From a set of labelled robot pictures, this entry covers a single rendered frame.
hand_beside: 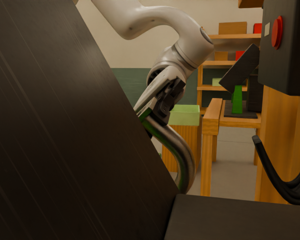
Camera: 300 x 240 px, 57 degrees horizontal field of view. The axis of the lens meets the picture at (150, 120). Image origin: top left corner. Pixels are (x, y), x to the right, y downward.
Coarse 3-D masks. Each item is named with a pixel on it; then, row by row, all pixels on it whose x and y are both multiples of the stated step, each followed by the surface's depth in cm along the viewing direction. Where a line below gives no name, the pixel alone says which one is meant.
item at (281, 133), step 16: (272, 96) 84; (288, 96) 83; (272, 112) 85; (288, 112) 84; (272, 128) 86; (288, 128) 85; (272, 144) 87; (288, 144) 86; (272, 160) 88; (288, 160) 87; (256, 176) 99; (288, 176) 88; (256, 192) 97; (272, 192) 90
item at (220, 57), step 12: (228, 24) 625; (240, 24) 616; (216, 36) 625; (228, 36) 619; (240, 36) 612; (252, 36) 605; (216, 60) 646; (204, 84) 705; (216, 84) 654; (204, 108) 699
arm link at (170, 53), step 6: (168, 48) 68; (174, 48) 61; (162, 54) 64; (168, 54) 61; (174, 54) 60; (156, 60) 63; (162, 60) 59; (168, 60) 59; (174, 60) 59; (180, 60) 60; (180, 66) 59; (186, 66) 61; (186, 72) 60
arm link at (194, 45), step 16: (96, 0) 66; (112, 0) 64; (128, 0) 64; (112, 16) 65; (128, 16) 63; (144, 16) 61; (160, 16) 60; (176, 16) 59; (128, 32) 65; (144, 32) 68; (192, 32) 58; (176, 48) 60; (192, 48) 59; (208, 48) 59; (192, 64) 61
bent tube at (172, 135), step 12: (144, 108) 45; (144, 120) 42; (156, 120) 43; (156, 132) 43; (168, 132) 43; (168, 144) 43; (180, 144) 44; (180, 156) 44; (192, 156) 45; (180, 168) 45; (192, 168) 45; (180, 180) 46; (192, 180) 46; (180, 192) 47
